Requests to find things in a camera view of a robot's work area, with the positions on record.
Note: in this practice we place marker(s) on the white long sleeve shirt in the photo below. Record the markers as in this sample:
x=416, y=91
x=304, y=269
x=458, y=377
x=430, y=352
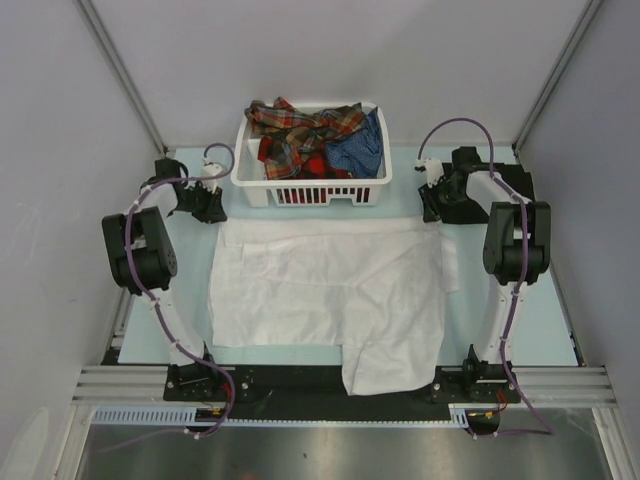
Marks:
x=375, y=288

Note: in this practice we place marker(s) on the left aluminium corner post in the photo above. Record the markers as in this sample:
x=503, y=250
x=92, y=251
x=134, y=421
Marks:
x=108, y=49

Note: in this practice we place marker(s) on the right aluminium corner post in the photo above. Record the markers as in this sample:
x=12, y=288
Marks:
x=582, y=25

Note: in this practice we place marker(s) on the white plastic laundry basket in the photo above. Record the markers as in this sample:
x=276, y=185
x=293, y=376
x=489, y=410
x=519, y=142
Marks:
x=249, y=174

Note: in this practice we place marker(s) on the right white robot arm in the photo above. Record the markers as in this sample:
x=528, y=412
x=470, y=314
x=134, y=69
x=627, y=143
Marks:
x=516, y=252

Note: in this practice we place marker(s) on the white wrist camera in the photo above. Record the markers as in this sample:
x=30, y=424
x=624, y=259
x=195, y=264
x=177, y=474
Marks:
x=432, y=168
x=209, y=175

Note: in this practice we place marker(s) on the aluminium frame rail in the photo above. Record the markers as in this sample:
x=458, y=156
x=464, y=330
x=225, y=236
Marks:
x=120, y=385

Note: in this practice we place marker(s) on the red black plaid shirt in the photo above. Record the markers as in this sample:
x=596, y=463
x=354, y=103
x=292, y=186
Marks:
x=317, y=167

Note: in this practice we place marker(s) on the brown plaid shirt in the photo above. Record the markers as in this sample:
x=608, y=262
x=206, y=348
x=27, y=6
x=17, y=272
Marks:
x=289, y=136

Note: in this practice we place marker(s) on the aluminium corner post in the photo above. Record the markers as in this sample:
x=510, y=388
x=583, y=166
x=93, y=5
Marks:
x=582, y=25
x=108, y=49

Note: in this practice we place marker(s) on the blue checked shirt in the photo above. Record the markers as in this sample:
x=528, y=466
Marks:
x=361, y=153

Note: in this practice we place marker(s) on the white slotted cable duct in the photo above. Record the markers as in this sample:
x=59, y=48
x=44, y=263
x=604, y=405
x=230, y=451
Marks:
x=193, y=417

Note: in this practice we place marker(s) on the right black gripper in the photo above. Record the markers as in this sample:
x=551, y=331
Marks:
x=431, y=203

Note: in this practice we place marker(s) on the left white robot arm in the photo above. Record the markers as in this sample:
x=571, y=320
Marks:
x=143, y=261

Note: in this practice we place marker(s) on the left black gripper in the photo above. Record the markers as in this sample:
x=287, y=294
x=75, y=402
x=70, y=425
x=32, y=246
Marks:
x=214, y=212

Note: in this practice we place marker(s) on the folded black shirt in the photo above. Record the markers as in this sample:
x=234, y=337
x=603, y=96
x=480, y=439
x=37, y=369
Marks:
x=482, y=191

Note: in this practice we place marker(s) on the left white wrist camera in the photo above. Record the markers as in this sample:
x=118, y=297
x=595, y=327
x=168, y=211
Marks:
x=209, y=175

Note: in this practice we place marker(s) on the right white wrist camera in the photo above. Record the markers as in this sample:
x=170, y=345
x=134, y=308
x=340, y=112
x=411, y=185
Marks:
x=432, y=168

